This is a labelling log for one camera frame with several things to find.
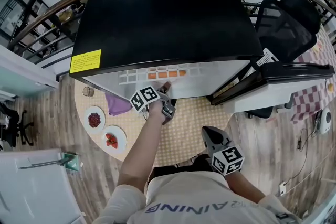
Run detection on white power strip with cable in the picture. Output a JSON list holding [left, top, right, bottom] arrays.
[[275, 149, 326, 196]]

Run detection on table with yellow checked cloth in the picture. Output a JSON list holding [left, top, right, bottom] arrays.
[[74, 78, 237, 167]]

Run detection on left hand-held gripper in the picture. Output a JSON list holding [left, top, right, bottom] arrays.
[[130, 81, 176, 125]]

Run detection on orange carrot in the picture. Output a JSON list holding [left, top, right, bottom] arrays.
[[148, 70, 186, 79]]

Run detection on dark curved balcony railing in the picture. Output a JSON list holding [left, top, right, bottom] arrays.
[[6, 0, 336, 69]]

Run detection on person's right forearm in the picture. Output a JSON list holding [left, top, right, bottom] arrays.
[[224, 172, 266, 204]]

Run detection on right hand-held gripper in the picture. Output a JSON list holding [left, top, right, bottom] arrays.
[[202, 126, 245, 176]]

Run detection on white plate of strawberries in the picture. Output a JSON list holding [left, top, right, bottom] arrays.
[[101, 125, 128, 156]]

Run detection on green dustpan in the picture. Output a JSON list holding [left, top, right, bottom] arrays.
[[61, 152, 79, 172]]

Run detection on purple cloth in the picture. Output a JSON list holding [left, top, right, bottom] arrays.
[[104, 93, 133, 116]]

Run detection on table with red checked cloth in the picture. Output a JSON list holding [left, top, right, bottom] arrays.
[[290, 26, 336, 124]]

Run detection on black mini fridge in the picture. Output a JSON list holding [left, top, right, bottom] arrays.
[[69, 0, 335, 113]]

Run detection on person's left forearm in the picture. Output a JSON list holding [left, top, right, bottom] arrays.
[[117, 102, 165, 194]]

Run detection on person's black trousers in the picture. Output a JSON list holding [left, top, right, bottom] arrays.
[[151, 153, 215, 179]]

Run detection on white plate of red berries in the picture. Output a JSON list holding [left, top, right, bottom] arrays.
[[83, 105, 106, 134]]

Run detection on white round appliance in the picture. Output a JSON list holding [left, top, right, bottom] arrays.
[[316, 107, 332, 135]]

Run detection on person's white t-shirt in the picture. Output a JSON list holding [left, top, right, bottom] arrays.
[[106, 172, 302, 224]]

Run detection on black cable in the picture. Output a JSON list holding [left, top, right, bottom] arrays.
[[298, 127, 318, 150]]

